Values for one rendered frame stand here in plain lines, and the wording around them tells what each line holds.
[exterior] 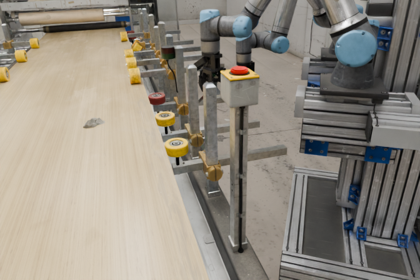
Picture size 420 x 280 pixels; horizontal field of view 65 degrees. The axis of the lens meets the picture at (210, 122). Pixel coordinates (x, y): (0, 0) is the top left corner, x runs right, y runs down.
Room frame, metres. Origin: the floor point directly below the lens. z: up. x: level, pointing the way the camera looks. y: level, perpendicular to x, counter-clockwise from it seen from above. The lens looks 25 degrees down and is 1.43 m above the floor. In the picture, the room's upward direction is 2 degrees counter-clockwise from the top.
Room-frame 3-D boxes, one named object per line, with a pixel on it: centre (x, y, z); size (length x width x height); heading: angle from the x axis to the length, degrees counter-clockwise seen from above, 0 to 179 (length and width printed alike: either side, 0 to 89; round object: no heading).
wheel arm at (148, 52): (2.23, 0.29, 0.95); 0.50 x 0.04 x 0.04; 105
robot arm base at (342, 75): (1.17, -0.53, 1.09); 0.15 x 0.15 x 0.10
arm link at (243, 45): (1.58, -0.18, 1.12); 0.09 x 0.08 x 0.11; 112
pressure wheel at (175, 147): (0.99, 0.12, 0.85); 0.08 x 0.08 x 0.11
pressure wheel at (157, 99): (1.47, 0.25, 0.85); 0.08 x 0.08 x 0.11
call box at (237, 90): (0.73, -0.07, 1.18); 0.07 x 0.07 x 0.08; 15
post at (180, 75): (1.46, 0.13, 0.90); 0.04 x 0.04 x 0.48; 15
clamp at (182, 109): (1.48, 0.14, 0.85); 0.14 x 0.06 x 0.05; 15
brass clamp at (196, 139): (1.24, 0.07, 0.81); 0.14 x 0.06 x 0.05; 15
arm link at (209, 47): (1.28, -0.01, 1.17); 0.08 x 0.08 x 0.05
